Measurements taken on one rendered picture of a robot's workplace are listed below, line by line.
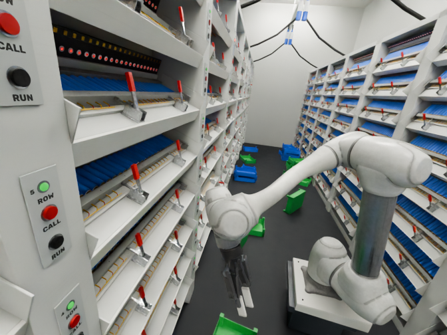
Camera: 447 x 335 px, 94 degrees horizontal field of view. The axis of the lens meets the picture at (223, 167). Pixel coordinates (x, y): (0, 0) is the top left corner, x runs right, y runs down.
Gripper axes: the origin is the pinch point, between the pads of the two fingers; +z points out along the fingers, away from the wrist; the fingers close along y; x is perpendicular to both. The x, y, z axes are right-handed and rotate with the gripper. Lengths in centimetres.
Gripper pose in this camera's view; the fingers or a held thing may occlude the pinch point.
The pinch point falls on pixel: (244, 302)
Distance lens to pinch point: 87.5
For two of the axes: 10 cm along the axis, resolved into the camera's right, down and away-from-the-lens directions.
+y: 5.8, -1.1, 8.0
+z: 2.5, 9.7, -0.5
